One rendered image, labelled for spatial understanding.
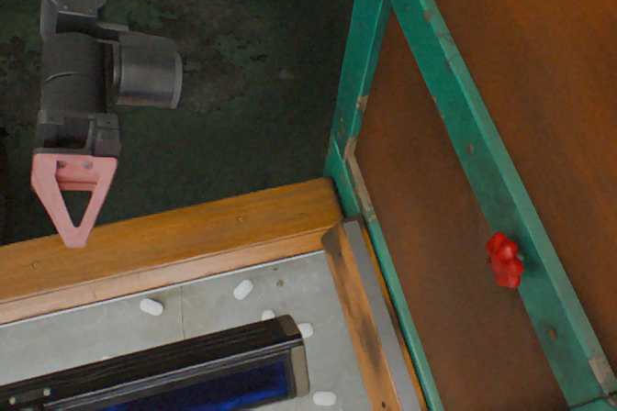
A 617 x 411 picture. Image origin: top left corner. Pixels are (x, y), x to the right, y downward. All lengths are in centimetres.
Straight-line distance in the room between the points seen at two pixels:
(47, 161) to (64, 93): 7
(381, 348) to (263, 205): 31
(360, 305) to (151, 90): 43
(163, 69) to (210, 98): 144
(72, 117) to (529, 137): 36
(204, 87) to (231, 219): 113
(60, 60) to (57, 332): 51
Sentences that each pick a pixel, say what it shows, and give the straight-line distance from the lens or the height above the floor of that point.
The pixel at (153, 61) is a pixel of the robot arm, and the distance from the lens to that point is 63.
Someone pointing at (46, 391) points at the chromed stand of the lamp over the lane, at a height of 111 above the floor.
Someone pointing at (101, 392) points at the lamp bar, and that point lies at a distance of 60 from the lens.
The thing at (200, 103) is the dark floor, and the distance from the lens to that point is 206.
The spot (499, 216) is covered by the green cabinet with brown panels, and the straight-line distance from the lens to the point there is 53.
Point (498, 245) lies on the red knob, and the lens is 50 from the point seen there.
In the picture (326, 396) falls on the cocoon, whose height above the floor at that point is 76.
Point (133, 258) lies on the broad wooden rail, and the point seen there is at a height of 76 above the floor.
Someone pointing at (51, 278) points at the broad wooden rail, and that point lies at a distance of 103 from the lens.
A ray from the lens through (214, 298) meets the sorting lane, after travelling 99.
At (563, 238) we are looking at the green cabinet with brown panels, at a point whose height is 129.
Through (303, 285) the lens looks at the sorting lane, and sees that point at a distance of 100.
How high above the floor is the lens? 169
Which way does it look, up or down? 61 degrees down
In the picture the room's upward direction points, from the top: 6 degrees clockwise
